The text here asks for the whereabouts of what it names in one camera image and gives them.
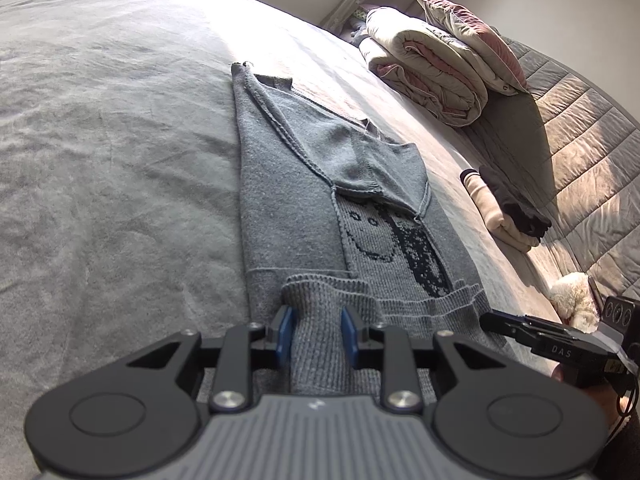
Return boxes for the grey knit sweater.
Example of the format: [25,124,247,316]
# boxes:
[231,60,506,396]

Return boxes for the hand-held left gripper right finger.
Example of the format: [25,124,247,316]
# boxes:
[340,306,516,413]

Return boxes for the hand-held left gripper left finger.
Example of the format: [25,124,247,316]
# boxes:
[125,305,294,413]

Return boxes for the folded beige garment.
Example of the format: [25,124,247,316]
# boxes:
[460,169,542,253]

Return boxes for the beige pink pillow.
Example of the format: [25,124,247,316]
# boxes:
[414,0,530,96]

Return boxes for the grey quilted headboard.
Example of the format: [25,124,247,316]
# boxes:
[465,35,640,311]

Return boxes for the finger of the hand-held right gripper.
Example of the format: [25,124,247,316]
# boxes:
[479,311,541,348]

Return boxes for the black cable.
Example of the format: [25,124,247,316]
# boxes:
[607,360,638,436]

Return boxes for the folded black garment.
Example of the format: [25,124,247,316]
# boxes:
[477,165,553,238]

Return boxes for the bed with grey sheet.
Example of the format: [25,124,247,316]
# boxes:
[0,0,640,411]

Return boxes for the white fluffy dog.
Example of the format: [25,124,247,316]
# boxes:
[549,272,601,333]

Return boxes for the folded beige pink quilt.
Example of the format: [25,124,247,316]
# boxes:
[359,6,488,127]

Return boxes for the person's right hand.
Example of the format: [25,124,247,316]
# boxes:
[550,364,635,433]

